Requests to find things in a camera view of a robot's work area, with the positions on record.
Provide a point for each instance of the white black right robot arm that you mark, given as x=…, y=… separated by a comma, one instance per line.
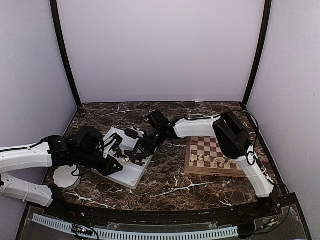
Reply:
x=229, y=131

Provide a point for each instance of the black left frame post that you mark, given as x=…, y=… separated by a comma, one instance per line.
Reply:
x=63, y=52

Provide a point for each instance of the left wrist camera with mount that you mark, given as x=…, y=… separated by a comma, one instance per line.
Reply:
x=111, y=144

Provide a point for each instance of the black frame post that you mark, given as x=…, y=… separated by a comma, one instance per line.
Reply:
x=63, y=52
x=258, y=52

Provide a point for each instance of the dark brown chess piece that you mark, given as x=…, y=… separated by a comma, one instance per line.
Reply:
x=119, y=154
x=139, y=162

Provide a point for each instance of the wooden chess board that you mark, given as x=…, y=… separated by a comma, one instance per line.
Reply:
x=204, y=157

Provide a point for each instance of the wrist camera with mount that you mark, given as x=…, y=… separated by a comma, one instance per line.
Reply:
x=134, y=133
x=111, y=144

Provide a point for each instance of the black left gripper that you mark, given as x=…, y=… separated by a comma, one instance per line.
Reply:
x=108, y=169

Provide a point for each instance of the cream white chess queen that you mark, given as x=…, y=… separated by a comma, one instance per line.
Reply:
x=222, y=163

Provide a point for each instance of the black curved front rail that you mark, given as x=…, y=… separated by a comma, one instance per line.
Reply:
x=239, y=214

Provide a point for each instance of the white slotted cable duct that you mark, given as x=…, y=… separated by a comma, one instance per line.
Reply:
x=118, y=231

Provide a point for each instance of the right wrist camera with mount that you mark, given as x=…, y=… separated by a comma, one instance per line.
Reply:
x=134, y=133

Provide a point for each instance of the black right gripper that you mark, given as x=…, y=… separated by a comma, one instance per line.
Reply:
x=149, y=145

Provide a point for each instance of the white scalloped ceramic bowl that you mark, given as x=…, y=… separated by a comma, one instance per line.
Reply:
x=67, y=177

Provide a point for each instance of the white divided plastic tray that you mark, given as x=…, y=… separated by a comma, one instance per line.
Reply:
x=130, y=172

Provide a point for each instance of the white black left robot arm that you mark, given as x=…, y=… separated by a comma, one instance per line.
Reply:
x=86, y=148

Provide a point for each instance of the black right frame post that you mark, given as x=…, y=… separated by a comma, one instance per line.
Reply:
x=258, y=52

